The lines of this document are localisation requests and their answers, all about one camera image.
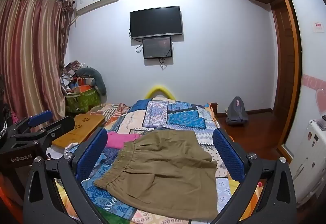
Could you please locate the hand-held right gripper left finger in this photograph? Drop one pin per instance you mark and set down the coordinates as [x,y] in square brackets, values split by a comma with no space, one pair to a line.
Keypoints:
[91,155]

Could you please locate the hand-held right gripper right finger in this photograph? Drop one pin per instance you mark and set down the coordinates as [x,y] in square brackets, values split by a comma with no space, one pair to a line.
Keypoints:
[229,155]

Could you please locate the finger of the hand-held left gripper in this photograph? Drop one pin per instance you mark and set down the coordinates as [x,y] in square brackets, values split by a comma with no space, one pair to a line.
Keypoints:
[59,126]
[40,116]

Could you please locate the olive green pants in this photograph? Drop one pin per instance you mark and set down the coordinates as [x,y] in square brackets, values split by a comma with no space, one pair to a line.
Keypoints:
[165,162]

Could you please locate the wooden lap desk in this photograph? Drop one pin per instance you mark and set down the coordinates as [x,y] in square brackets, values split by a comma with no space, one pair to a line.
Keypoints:
[76,129]

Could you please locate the pink cloth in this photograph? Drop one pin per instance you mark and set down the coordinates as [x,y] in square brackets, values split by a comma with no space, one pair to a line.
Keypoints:
[116,140]

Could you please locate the green fabric bag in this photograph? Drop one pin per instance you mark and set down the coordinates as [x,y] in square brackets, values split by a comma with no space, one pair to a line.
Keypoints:
[84,101]

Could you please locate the grey backpack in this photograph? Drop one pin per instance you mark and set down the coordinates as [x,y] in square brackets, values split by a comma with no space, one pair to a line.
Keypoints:
[236,112]

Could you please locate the orange striped bed sheet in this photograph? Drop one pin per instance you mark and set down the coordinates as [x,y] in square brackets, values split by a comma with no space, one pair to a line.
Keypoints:
[112,110]

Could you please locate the orange cardboard box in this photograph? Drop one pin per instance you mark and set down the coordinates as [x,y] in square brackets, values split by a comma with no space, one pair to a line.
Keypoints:
[85,82]

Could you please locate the pile of crumpled papers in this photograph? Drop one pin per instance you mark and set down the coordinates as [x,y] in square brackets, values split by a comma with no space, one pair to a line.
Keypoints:
[72,67]

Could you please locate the blue patchwork blanket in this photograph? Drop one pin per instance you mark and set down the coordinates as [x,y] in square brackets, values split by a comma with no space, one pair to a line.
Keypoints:
[183,117]

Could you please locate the red striped curtain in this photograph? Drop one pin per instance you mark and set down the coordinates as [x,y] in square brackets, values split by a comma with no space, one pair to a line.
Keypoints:
[30,48]

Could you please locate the yellow foam tube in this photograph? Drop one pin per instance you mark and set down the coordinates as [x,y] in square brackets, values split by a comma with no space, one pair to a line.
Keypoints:
[159,86]

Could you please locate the wooden wardrobe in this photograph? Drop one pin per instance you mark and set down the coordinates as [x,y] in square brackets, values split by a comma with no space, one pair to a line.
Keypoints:
[282,61]

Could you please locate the small black monitor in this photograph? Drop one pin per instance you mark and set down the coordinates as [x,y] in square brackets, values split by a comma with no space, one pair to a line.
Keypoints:
[156,48]

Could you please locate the white sliding wardrobe door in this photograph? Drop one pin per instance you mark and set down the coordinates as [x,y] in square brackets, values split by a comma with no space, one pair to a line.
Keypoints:
[310,61]

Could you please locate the black wall television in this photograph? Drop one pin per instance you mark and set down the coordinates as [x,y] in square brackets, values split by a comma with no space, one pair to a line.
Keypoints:
[155,21]

